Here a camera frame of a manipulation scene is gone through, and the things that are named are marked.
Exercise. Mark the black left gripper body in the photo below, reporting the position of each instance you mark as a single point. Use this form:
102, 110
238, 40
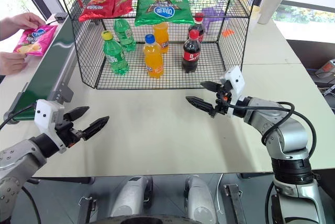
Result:
68, 133

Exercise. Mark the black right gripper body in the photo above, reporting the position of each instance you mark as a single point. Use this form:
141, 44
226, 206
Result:
222, 98

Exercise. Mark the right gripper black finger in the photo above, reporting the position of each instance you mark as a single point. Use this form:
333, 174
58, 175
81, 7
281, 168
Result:
201, 103
212, 86

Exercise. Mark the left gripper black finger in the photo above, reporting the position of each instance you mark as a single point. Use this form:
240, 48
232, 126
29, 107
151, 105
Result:
77, 112
96, 127

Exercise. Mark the pink chips bag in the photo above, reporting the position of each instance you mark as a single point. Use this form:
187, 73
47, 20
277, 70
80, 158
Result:
35, 40

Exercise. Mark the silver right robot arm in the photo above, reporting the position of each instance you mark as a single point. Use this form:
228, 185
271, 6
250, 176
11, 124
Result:
288, 135

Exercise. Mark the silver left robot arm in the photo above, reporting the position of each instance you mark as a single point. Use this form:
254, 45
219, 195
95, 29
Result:
15, 158

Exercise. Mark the green conveyor belt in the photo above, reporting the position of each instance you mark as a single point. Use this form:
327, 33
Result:
52, 64

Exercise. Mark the person's left hand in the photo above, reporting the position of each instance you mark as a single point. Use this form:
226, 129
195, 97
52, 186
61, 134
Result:
11, 63

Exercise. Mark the person's right hand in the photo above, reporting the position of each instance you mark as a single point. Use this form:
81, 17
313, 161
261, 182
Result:
18, 23

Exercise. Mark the cola bottle red cap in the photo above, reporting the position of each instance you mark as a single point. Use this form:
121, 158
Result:
191, 54
199, 26

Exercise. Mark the small orange object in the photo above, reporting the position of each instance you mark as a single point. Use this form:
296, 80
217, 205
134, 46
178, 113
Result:
227, 33

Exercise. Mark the orange soda bottle blue cap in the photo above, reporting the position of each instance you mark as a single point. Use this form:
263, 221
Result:
153, 59

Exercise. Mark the green soda bottle yellow cap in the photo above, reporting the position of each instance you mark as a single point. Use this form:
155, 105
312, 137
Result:
115, 56

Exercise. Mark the purple toy object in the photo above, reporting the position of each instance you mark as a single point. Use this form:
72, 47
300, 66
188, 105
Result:
213, 16

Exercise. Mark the silver rounded housing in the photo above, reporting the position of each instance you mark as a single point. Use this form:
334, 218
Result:
131, 195
200, 200

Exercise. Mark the white cup yellow rim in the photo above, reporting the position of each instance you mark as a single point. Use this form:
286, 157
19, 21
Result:
254, 16

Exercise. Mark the green chips bag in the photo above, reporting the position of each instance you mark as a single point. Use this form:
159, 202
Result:
162, 4

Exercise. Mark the grey power box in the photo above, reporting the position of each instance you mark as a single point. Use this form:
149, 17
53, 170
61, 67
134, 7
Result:
60, 16

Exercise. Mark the white thermos black lid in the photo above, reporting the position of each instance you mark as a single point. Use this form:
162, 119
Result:
270, 4

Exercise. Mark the dark round disc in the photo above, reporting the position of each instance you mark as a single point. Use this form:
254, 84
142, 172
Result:
146, 220

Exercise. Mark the grey orange handheld device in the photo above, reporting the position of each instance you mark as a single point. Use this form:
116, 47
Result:
325, 68

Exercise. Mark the red chips bag burger print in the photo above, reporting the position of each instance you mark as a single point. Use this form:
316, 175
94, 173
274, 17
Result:
98, 2

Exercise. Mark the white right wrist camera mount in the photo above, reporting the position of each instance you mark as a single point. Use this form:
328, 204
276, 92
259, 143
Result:
236, 77

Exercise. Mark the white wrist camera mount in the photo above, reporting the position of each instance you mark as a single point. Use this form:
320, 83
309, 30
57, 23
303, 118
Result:
236, 77
45, 114

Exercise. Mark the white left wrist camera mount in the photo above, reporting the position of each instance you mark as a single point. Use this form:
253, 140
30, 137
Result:
45, 114

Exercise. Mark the black metal bracket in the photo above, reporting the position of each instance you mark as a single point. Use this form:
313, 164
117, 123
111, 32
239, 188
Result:
235, 200
87, 209

